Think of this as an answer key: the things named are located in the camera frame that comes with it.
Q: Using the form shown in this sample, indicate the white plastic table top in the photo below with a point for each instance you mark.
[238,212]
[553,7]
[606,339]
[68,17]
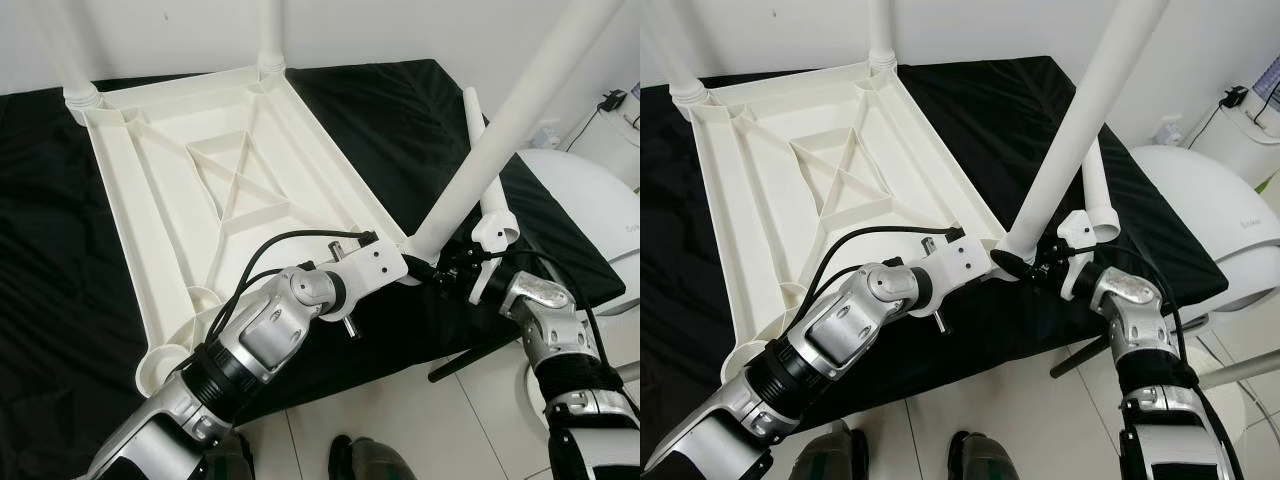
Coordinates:
[130,200]
[740,200]

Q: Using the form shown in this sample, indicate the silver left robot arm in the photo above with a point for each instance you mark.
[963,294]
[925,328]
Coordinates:
[270,330]
[840,330]

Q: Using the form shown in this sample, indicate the black metal table bar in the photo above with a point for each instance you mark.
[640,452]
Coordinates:
[1075,358]
[470,360]

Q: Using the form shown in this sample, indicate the grey robot right leg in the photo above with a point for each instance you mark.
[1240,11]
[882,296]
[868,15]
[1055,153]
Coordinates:
[372,462]
[985,460]

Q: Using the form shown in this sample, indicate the white box appliance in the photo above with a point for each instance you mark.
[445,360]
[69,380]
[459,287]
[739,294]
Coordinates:
[1245,145]
[615,145]

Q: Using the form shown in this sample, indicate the black table cloth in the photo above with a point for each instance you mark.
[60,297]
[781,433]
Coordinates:
[40,250]
[680,250]

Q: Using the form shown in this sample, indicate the black power plug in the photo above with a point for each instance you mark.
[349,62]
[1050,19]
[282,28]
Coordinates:
[612,100]
[1235,97]

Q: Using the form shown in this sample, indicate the green strip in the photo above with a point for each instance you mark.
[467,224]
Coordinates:
[1265,183]

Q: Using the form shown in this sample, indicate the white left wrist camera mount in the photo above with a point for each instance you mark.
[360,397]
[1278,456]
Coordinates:
[955,260]
[375,265]

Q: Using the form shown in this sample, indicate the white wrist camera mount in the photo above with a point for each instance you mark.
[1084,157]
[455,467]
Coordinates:
[495,232]
[1080,228]
[375,265]
[955,260]

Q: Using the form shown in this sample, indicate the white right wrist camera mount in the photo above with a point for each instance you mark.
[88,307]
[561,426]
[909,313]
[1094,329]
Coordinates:
[495,232]
[1080,228]

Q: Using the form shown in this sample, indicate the white wall socket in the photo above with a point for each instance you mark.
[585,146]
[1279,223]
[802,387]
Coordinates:
[1168,130]
[548,133]

